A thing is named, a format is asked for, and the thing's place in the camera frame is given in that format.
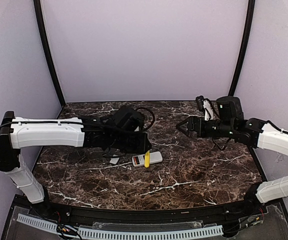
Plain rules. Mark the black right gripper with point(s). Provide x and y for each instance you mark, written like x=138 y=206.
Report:
x=194 y=126

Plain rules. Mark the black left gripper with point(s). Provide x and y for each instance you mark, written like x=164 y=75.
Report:
x=141 y=142

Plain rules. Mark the yellow handled screwdriver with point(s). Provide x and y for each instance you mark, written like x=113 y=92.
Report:
x=147 y=159

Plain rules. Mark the white remote control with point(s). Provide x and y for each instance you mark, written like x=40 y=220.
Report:
x=155 y=157

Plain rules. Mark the grey battery cover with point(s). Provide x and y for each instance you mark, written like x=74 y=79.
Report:
x=114 y=160

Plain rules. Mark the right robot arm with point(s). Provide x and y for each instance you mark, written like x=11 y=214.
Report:
x=229 y=122

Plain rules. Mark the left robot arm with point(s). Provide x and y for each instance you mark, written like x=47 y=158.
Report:
x=124 y=131

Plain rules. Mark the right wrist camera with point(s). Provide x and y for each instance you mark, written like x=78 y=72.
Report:
x=204 y=105

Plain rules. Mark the black front table rail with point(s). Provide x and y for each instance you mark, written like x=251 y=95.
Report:
x=220 y=214

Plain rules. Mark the white slotted cable duct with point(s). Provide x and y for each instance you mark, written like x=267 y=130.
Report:
x=105 y=231

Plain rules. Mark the black frame post right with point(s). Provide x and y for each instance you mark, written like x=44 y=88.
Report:
x=243 y=47

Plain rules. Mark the black frame post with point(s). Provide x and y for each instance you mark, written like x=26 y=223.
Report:
x=47 y=51
x=243 y=47

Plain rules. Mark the black frame post left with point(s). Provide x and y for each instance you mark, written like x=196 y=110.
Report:
x=47 y=51

